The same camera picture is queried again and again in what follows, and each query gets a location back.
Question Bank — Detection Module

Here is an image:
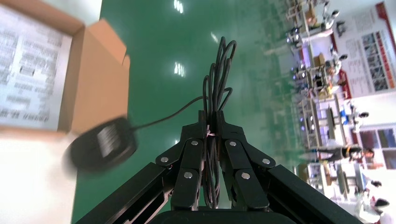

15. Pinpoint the red-framed wall notice board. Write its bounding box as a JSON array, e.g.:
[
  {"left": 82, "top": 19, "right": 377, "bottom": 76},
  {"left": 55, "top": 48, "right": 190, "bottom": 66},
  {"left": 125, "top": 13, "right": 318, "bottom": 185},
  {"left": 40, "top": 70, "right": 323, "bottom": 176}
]
[{"left": 348, "top": 1, "right": 396, "bottom": 97}]

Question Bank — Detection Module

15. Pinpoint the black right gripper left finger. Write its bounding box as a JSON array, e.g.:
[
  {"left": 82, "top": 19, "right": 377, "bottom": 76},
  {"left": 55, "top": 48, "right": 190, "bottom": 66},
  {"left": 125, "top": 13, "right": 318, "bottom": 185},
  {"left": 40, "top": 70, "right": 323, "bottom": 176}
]
[{"left": 74, "top": 110, "right": 207, "bottom": 224}]

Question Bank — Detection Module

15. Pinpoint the black wired computer mouse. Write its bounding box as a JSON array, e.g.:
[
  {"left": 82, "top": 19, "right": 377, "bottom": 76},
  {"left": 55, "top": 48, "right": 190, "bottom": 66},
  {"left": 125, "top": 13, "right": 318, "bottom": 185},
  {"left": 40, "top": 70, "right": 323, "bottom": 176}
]
[{"left": 63, "top": 36, "right": 238, "bottom": 210}]

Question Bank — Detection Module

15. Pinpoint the brown cardboard box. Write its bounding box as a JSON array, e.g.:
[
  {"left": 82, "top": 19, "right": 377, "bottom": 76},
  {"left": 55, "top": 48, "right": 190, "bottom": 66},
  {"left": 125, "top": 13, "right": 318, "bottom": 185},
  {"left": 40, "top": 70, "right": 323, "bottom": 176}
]
[{"left": 0, "top": 0, "right": 131, "bottom": 139}]

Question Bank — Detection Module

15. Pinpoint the white printed paper sheet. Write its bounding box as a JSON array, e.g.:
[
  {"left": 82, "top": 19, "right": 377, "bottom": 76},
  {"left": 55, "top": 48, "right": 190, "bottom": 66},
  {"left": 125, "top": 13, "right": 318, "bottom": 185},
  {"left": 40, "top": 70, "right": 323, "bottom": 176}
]
[{"left": 0, "top": 4, "right": 74, "bottom": 131}]

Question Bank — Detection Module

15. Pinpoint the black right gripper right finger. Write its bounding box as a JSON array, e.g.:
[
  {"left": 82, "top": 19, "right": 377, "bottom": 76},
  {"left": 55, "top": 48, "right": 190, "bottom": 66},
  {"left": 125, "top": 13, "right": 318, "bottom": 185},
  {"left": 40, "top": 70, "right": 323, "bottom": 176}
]
[{"left": 216, "top": 110, "right": 363, "bottom": 224}]

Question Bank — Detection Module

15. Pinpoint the person in dark clothes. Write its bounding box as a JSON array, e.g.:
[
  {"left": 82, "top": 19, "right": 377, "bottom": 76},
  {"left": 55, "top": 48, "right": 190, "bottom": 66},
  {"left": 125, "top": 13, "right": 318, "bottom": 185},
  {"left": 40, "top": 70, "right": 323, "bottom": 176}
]
[{"left": 308, "top": 144, "right": 375, "bottom": 164}]

